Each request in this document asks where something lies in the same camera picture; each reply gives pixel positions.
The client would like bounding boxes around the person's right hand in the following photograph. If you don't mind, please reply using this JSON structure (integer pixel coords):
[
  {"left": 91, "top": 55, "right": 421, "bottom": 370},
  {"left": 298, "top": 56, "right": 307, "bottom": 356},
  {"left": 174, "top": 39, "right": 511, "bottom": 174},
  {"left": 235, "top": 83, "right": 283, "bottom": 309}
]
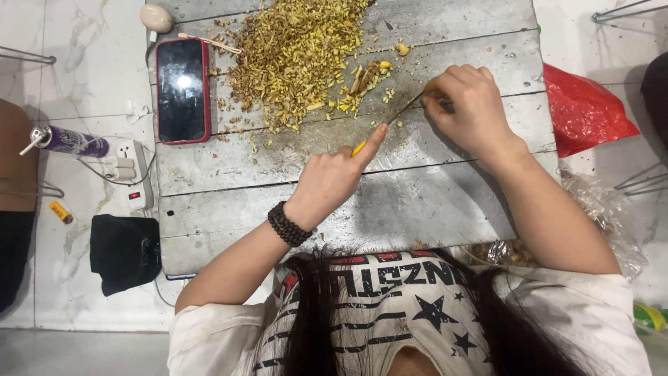
[{"left": 420, "top": 64, "right": 529, "bottom": 170}]

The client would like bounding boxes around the person's left hand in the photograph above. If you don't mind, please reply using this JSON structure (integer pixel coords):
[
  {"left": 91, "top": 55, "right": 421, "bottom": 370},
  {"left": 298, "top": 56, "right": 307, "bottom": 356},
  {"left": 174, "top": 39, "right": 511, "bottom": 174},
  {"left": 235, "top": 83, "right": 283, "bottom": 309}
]
[{"left": 283, "top": 124, "right": 389, "bottom": 232}]

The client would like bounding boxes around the yellow handled knife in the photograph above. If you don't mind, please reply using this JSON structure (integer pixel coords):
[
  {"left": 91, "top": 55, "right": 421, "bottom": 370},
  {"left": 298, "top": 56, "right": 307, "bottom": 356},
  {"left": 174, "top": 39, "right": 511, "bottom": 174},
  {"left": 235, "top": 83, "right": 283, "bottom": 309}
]
[{"left": 351, "top": 90, "right": 429, "bottom": 158}]

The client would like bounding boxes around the red plastic bag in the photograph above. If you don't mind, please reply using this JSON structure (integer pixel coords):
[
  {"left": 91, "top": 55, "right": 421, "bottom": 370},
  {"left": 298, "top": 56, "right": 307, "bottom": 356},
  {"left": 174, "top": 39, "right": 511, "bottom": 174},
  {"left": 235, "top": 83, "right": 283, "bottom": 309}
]
[{"left": 543, "top": 63, "right": 641, "bottom": 159}]

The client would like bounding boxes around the pile of chopped yellow roots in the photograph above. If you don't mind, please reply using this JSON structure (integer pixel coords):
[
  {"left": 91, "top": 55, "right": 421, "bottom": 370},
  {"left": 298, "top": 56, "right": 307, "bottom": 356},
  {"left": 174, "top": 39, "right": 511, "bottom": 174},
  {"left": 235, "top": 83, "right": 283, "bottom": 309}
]
[{"left": 209, "top": 0, "right": 413, "bottom": 152}]

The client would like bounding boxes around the person's white printed shirt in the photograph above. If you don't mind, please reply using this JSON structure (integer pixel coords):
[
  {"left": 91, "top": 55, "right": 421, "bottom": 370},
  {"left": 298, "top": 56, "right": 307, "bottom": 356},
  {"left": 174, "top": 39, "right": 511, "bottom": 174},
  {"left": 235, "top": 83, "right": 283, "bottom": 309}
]
[{"left": 167, "top": 250, "right": 653, "bottom": 376}]

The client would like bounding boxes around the clear plastic bag of roots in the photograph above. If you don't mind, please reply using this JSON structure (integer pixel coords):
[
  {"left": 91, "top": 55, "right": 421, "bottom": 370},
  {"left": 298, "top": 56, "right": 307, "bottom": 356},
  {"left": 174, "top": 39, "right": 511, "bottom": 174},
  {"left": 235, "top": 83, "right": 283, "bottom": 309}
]
[{"left": 459, "top": 168, "right": 649, "bottom": 283}]

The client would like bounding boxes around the phone in red case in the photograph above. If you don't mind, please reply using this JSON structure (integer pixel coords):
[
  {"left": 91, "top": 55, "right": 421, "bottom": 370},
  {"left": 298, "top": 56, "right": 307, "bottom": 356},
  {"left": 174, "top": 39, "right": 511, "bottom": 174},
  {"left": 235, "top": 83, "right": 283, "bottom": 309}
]
[{"left": 155, "top": 37, "right": 212, "bottom": 145}]

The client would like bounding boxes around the dark round object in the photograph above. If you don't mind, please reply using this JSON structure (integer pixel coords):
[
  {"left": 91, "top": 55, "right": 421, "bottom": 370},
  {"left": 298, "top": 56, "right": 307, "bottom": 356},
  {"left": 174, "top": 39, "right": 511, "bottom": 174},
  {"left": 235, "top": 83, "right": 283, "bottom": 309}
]
[{"left": 640, "top": 51, "right": 668, "bottom": 160}]

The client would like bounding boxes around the white power strip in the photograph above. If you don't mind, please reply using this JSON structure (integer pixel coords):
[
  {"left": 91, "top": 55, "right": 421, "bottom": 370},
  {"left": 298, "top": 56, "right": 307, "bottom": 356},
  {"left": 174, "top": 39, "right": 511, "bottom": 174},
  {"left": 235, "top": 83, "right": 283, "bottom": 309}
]
[{"left": 114, "top": 139, "right": 155, "bottom": 211}]

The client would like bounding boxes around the white plug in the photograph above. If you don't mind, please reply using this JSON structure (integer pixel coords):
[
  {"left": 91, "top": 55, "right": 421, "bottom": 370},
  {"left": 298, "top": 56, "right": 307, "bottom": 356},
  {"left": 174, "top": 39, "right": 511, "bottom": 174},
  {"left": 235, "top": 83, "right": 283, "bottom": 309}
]
[{"left": 102, "top": 156, "right": 136, "bottom": 182}]

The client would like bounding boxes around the black pouch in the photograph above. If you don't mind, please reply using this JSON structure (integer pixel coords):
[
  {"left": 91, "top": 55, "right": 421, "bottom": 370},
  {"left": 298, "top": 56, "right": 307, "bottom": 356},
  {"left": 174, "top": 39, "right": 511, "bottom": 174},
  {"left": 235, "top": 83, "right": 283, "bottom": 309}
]
[{"left": 89, "top": 213, "right": 163, "bottom": 297}]

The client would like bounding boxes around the beige egg shaped object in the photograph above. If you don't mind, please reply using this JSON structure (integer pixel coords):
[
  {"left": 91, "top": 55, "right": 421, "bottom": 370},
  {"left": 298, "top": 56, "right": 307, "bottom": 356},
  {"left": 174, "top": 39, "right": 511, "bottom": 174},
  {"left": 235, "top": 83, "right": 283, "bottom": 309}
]
[{"left": 139, "top": 3, "right": 173, "bottom": 34}]

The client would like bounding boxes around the purple spray can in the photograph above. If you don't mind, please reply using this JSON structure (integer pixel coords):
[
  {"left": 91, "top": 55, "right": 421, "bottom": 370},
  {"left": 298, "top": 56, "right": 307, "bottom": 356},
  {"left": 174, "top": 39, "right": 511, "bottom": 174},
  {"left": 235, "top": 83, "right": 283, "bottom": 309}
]
[{"left": 19, "top": 125, "right": 110, "bottom": 159}]

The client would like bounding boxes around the small yellow tube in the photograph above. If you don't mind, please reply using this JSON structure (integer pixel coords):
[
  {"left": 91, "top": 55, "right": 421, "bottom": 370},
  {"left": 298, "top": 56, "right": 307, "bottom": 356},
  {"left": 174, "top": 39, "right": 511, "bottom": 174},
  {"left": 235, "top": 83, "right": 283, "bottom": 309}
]
[{"left": 49, "top": 201, "right": 75, "bottom": 226}]

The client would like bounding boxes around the green yellow packet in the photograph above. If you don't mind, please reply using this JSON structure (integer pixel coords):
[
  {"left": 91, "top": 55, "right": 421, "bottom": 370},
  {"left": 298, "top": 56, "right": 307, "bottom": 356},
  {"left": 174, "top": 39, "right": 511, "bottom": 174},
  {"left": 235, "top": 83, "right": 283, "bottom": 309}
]
[{"left": 633, "top": 301, "right": 668, "bottom": 336}]

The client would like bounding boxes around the brown wooden stool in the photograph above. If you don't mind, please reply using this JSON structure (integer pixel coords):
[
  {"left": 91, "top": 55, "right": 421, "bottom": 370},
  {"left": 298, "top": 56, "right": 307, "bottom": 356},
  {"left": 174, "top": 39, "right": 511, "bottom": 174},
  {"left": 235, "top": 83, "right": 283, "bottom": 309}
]
[{"left": 0, "top": 98, "right": 40, "bottom": 213}]

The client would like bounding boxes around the dark bead bracelet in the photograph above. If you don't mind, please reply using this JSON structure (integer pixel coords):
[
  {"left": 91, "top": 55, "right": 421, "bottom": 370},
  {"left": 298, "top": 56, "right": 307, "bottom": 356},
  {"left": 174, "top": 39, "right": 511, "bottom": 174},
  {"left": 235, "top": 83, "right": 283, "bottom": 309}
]
[{"left": 267, "top": 201, "right": 314, "bottom": 248}]

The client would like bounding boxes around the beige cord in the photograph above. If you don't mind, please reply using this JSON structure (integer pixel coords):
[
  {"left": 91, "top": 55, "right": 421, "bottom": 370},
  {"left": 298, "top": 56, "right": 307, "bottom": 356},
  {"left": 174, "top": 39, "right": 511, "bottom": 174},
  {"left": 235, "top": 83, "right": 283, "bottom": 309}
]
[{"left": 177, "top": 33, "right": 243, "bottom": 55}]

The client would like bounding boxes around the metal wire frame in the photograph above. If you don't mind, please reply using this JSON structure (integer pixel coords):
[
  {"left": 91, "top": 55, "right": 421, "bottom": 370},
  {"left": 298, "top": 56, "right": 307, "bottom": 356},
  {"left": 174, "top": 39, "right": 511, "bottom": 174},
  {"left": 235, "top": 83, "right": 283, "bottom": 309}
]
[
  {"left": 0, "top": 45, "right": 57, "bottom": 66},
  {"left": 592, "top": 0, "right": 668, "bottom": 24},
  {"left": 614, "top": 161, "right": 668, "bottom": 197}
]

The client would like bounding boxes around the grey cable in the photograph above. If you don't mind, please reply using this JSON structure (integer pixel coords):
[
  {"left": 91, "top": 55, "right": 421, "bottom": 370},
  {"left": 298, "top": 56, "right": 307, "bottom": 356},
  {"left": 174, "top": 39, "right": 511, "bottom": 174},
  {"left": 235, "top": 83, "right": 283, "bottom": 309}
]
[{"left": 72, "top": 135, "right": 157, "bottom": 187}]

